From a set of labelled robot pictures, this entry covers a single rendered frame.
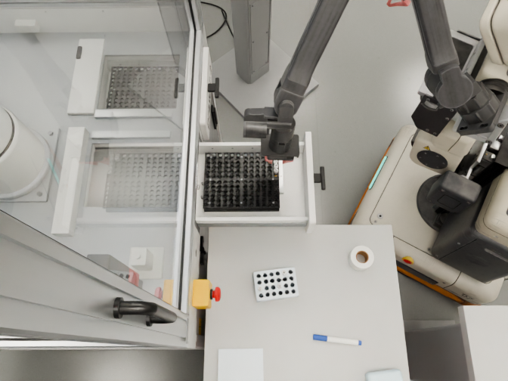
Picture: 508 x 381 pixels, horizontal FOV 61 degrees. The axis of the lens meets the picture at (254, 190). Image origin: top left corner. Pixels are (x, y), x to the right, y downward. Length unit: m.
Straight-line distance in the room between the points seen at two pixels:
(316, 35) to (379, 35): 1.86
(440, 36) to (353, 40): 1.75
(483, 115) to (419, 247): 0.95
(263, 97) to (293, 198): 1.19
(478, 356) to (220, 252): 0.80
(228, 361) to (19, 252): 1.00
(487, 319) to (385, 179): 0.80
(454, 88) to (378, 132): 1.42
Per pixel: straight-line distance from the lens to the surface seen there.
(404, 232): 1.98
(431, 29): 1.03
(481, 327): 1.48
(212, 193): 1.31
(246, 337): 1.33
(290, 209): 1.32
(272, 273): 1.32
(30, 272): 0.39
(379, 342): 1.37
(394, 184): 2.04
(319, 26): 0.98
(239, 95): 2.45
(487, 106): 1.14
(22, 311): 0.39
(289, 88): 1.01
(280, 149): 1.12
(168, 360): 2.13
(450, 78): 1.06
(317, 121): 2.43
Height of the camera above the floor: 2.09
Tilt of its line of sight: 69 degrees down
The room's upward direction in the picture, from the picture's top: 2 degrees counter-clockwise
